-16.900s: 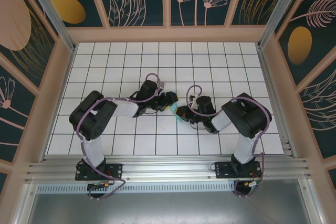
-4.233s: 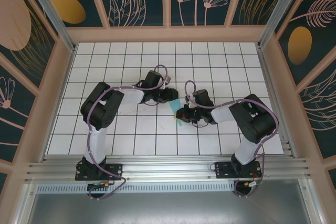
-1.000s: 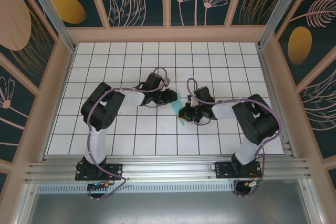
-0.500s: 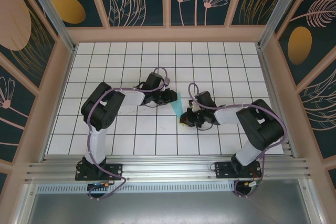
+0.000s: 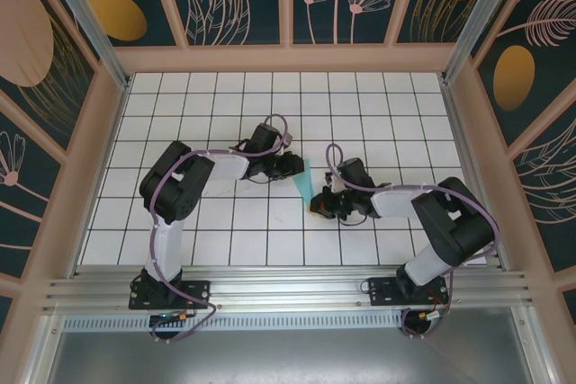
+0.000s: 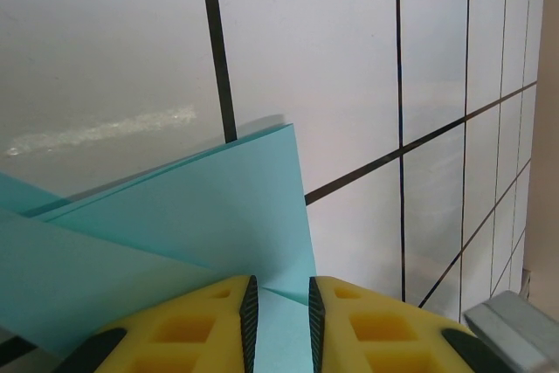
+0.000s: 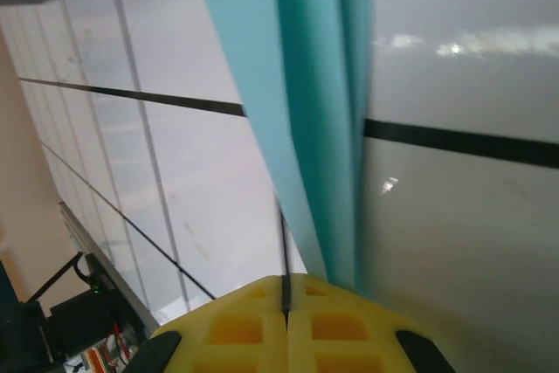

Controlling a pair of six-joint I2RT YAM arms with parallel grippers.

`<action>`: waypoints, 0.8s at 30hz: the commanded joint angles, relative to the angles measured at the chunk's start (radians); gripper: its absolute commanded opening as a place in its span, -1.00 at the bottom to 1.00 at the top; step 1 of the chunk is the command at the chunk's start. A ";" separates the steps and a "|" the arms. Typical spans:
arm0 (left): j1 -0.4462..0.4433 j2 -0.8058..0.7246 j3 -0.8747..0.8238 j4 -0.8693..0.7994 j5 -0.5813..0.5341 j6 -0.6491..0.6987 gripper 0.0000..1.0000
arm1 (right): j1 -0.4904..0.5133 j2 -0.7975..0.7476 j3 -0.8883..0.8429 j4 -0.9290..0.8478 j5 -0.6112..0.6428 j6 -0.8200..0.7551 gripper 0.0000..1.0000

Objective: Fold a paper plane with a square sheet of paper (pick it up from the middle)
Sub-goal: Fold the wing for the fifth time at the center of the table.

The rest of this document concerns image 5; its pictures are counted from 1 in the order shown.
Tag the short aluminium extrusion rail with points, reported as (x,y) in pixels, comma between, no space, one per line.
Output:
(460,123)

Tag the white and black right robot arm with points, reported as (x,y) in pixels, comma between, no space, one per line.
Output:
(427,267)

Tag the long aluminium extrusion rail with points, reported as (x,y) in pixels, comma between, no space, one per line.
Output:
(288,285)

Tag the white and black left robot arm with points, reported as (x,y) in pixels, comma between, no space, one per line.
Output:
(168,249)

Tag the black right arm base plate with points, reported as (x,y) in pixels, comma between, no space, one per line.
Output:
(382,289)

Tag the grey metal sheet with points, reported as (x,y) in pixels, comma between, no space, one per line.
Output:
(288,357)

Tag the aluminium corner post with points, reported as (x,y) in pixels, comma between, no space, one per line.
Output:
(92,20)
(475,20)

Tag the light blue paper sheet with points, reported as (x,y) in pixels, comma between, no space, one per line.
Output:
(305,184)

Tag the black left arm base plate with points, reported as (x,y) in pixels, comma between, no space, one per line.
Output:
(200,292)

